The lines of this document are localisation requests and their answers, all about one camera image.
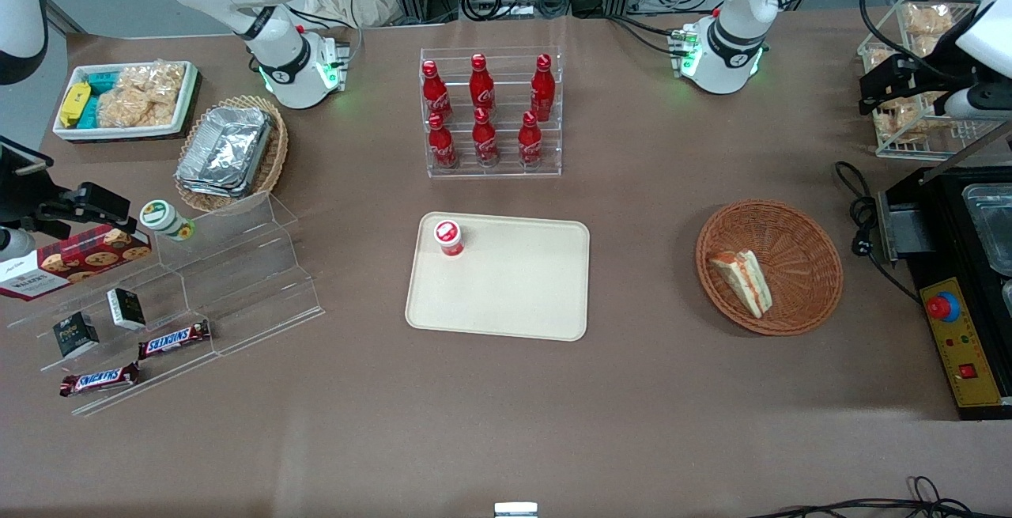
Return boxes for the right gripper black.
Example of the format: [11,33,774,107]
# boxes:
[0,180,138,239]

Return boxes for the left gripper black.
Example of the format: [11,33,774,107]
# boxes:
[859,49,972,116]

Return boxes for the triangular sandwich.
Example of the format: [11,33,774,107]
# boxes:
[708,250,772,319]

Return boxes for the oval light wicker basket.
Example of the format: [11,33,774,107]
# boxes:
[174,95,289,214]

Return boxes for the round brown wicker basket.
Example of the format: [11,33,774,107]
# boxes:
[696,199,844,337]

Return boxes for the beige plastic tray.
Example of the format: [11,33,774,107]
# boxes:
[405,212,591,342]

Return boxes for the red tartan cookie box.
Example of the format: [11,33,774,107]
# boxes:
[0,224,153,302]

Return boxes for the green lidded white cup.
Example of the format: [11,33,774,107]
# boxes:
[140,199,195,243]

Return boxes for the white rectangular plastic bin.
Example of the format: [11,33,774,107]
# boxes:
[52,61,199,142]

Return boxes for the yellow snack packet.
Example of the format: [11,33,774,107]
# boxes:
[59,81,93,128]

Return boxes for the grey diagonal metal bar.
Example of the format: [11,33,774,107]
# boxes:
[919,119,1012,185]

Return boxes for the small black carton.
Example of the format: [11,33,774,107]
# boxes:
[107,287,148,331]
[53,311,101,359]

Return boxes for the clear bag of crackers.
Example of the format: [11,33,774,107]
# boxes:
[96,63,187,129]

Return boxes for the teal snack packet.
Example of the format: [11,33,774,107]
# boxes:
[77,70,121,129]

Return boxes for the stack of foil containers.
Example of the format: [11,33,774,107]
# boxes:
[175,105,274,199]

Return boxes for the black machine with yellow panel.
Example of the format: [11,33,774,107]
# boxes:
[876,162,1012,422]

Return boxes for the snickers chocolate bar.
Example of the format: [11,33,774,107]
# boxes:
[138,319,213,361]
[59,361,142,399]

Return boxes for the clear acrylic stepped stand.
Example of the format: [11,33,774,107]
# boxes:
[6,191,326,418]

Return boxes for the steel pan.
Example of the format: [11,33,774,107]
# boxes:
[961,183,1012,278]

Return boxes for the red emergency stop button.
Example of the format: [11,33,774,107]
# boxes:
[926,292,962,323]

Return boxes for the red cola bottle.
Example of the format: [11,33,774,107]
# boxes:
[518,111,545,169]
[530,53,557,122]
[470,53,497,112]
[472,107,500,168]
[421,59,454,122]
[427,113,459,170]

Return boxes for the red lidded small cup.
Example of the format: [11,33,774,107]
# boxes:
[433,220,466,259]

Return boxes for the clear acrylic bottle rack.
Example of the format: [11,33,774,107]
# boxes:
[419,46,564,180]

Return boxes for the white wire basket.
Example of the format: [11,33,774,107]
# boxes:
[858,0,1012,161]

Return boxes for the black power cable with plug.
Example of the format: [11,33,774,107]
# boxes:
[834,161,923,303]

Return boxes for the black cables at left base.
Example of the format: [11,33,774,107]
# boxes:
[607,13,682,58]

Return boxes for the black cable at right base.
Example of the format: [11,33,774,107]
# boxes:
[286,4,365,70]

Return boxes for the black floor cables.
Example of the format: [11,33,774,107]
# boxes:
[747,475,1012,518]

